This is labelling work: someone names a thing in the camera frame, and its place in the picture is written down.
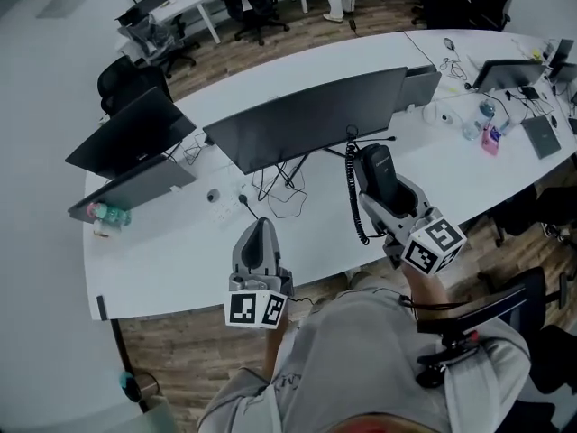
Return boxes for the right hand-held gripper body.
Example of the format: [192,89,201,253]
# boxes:
[382,205,468,276]

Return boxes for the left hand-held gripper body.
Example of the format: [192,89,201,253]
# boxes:
[224,266,296,331]

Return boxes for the person's right forearm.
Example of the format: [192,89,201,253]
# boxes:
[400,262,453,322]

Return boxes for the person's left forearm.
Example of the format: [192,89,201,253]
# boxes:
[262,327,290,381]

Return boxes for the white power strip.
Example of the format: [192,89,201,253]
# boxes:
[211,200,238,221]

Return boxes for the long white desk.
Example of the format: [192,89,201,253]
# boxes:
[82,28,577,322]

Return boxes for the black mesh office chair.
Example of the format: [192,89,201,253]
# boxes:
[97,55,175,116]

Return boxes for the person's light shoe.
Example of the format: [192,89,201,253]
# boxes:
[344,268,376,289]

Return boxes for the pink packet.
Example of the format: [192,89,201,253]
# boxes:
[481,124,503,159]

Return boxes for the clear water bottle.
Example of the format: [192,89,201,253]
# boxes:
[463,99,497,142]

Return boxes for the person's grey shirt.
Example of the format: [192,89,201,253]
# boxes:
[197,281,533,433]

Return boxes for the large black monitor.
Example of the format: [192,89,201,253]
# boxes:
[202,65,409,189]

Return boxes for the black curved monitor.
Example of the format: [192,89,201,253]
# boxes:
[403,63,438,78]

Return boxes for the round bin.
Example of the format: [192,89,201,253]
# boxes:
[134,370,161,399]

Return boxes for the green bottle with pink cap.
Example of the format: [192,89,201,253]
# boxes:
[87,201,133,227]

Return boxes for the closed grey laptop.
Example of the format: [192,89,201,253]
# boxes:
[521,115,563,161]

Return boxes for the teal and black object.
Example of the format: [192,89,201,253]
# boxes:
[118,371,142,401]

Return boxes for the black monitor with silver logo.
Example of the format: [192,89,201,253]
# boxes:
[65,86,198,180]

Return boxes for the black chair with armrest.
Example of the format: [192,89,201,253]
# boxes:
[477,266,577,397]

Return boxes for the small black monitor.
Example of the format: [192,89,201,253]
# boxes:
[549,62,577,86]
[552,38,576,68]

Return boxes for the clear plastic bag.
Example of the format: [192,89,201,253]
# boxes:
[117,15,175,56]

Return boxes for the black chair with plastic bag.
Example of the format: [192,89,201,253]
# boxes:
[114,0,200,78]

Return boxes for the black power cable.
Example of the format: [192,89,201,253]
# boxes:
[236,193,317,307]

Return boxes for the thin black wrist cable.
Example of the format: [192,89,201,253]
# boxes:
[395,292,471,311]

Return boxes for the black monitor cables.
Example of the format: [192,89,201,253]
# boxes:
[182,131,308,220]

